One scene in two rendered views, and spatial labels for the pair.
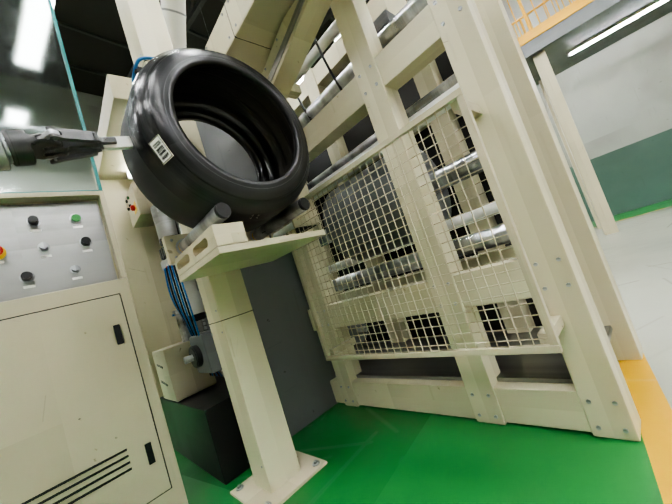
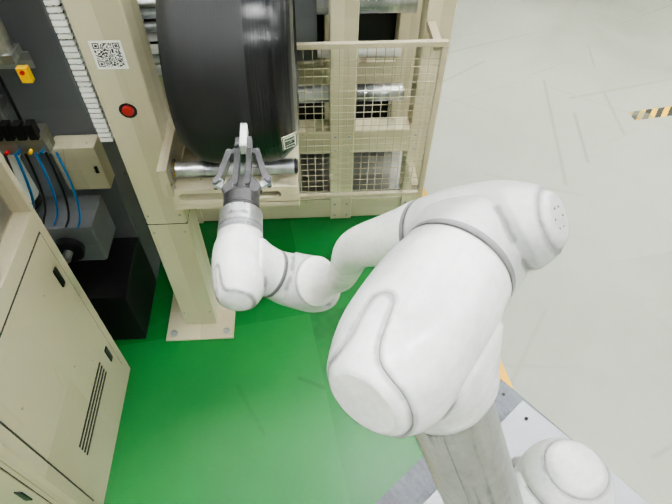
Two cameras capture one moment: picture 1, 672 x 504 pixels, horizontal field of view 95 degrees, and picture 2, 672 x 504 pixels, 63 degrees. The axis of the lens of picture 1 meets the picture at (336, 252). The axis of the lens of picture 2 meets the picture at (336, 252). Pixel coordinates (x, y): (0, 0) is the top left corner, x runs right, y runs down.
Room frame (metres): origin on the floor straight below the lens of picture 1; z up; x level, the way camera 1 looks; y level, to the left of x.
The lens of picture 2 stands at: (-0.04, 1.06, 1.94)
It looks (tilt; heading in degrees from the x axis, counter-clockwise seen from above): 51 degrees down; 310
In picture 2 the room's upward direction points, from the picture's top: 1 degrees clockwise
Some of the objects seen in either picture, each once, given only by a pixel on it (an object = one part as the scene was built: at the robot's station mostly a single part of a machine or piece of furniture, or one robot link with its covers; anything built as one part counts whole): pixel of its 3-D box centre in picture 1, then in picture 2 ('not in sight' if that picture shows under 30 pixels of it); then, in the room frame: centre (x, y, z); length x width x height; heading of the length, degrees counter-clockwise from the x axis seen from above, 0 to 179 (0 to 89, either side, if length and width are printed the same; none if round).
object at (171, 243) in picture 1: (222, 242); (175, 137); (1.15, 0.39, 0.90); 0.40 x 0.03 x 0.10; 134
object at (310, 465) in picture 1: (278, 476); (202, 310); (1.19, 0.46, 0.01); 0.27 x 0.27 x 0.02; 44
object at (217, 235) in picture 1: (207, 251); (236, 184); (0.92, 0.37, 0.83); 0.36 x 0.09 x 0.06; 44
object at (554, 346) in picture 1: (376, 260); (313, 130); (1.09, -0.13, 0.65); 0.90 x 0.02 x 0.70; 44
